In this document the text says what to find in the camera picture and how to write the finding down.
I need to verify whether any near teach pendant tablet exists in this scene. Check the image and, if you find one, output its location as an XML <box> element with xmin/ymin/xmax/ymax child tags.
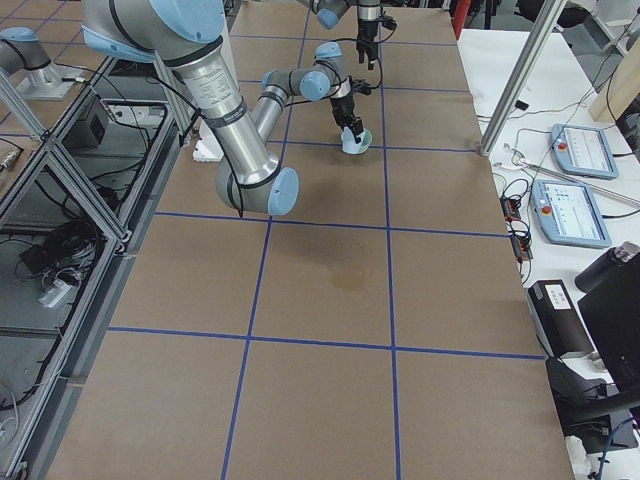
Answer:
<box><xmin>531</xmin><ymin>179</ymin><xmax>611</xmax><ymax>249</ymax></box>

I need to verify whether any orange electronics board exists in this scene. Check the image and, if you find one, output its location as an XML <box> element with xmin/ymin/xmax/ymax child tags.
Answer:
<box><xmin>500</xmin><ymin>195</ymin><xmax>533</xmax><ymax>264</ymax></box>

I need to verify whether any aluminium frame post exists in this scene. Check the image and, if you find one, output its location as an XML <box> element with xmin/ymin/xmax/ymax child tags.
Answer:
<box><xmin>479</xmin><ymin>0</ymin><xmax>566</xmax><ymax>157</ymax></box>

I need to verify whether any light green ceramic bowl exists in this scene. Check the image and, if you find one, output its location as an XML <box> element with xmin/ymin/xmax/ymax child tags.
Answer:
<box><xmin>362</xmin><ymin>129</ymin><xmax>373</xmax><ymax>153</ymax></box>

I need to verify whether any black power supply box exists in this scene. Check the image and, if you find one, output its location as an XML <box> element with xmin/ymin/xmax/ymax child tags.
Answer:
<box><xmin>527</xmin><ymin>280</ymin><xmax>594</xmax><ymax>359</ymax></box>

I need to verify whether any far teach pendant tablet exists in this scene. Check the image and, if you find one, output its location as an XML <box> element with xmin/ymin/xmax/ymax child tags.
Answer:
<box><xmin>551</xmin><ymin>124</ymin><xmax>619</xmax><ymax>180</ymax></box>

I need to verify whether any light blue paper cup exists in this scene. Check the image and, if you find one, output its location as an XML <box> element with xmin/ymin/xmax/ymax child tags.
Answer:
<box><xmin>341</xmin><ymin>127</ymin><xmax>365</xmax><ymax>155</ymax></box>

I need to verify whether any white camera pole base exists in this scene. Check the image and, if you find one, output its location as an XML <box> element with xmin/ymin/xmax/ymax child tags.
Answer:
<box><xmin>192</xmin><ymin>19</ymin><xmax>241</xmax><ymax>164</ymax></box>

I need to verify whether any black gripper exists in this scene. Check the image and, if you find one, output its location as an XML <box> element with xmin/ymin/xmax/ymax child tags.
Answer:
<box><xmin>356</xmin><ymin>19</ymin><xmax>379</xmax><ymax>70</ymax></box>
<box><xmin>330</xmin><ymin>95</ymin><xmax>364</xmax><ymax>142</ymax></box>

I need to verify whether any teach pendant tablet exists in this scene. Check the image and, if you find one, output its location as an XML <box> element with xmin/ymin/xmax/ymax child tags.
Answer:
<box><xmin>551</xmin><ymin>124</ymin><xmax>619</xmax><ymax>180</ymax></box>
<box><xmin>531</xmin><ymin>179</ymin><xmax>611</xmax><ymax>249</ymax></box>

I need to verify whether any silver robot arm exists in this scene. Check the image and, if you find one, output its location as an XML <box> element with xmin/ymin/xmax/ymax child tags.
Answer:
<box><xmin>83</xmin><ymin>1</ymin><xmax>372</xmax><ymax>216</ymax></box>
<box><xmin>301</xmin><ymin>0</ymin><xmax>383</xmax><ymax>70</ymax></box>

